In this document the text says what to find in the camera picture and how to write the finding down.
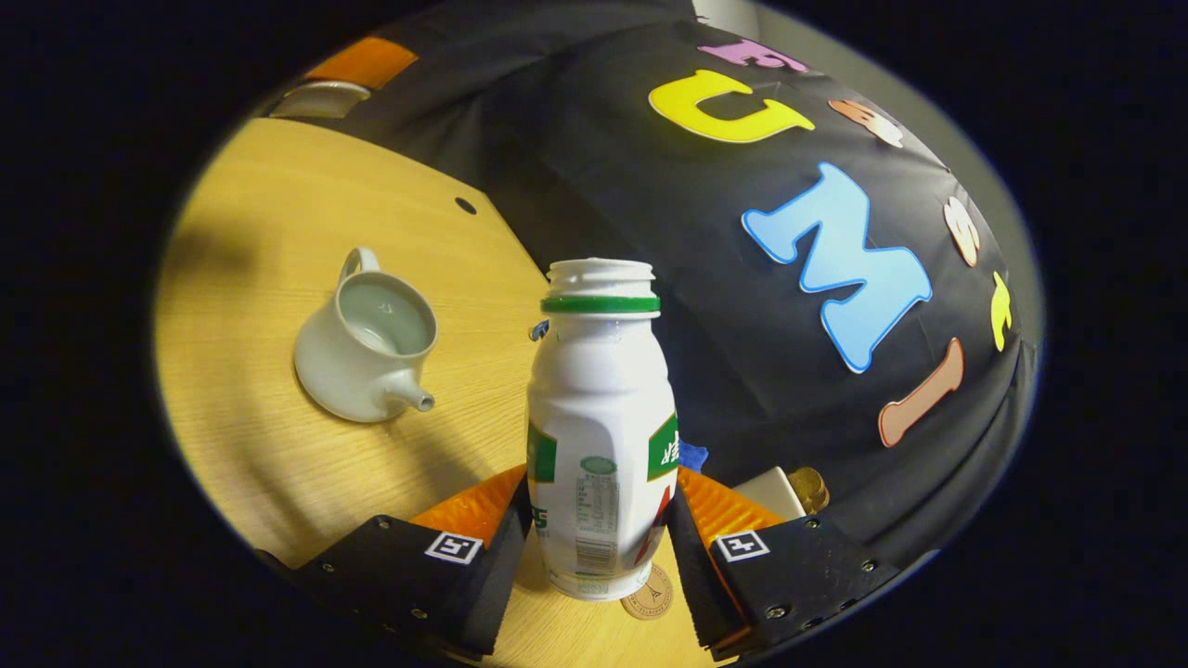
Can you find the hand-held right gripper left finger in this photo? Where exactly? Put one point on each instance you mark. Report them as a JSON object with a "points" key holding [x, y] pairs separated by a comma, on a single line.
{"points": [[487, 575]]}

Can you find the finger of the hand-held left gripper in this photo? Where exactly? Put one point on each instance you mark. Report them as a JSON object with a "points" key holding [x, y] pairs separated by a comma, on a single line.
{"points": [[367, 60]]}

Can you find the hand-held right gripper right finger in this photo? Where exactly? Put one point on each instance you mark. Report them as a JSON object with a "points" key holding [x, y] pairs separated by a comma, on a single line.
{"points": [[696, 575]]}

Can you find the round wooden coaster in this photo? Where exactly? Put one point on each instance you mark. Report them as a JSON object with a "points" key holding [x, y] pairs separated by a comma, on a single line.
{"points": [[650, 598]]}

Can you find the white plastic water bottle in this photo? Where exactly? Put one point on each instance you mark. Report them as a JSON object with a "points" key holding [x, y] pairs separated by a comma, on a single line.
{"points": [[599, 417]]}

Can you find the white teacup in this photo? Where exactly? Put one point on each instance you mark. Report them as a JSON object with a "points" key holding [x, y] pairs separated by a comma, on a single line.
{"points": [[357, 362]]}

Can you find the white toaster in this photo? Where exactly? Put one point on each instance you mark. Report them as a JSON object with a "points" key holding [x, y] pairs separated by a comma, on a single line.
{"points": [[775, 492]]}

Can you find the blue folded towel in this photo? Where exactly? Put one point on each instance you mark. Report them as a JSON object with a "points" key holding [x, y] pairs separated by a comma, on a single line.
{"points": [[692, 455]]}

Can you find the brown bread slices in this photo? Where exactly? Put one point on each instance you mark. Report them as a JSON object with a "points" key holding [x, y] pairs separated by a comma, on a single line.
{"points": [[810, 489]]}

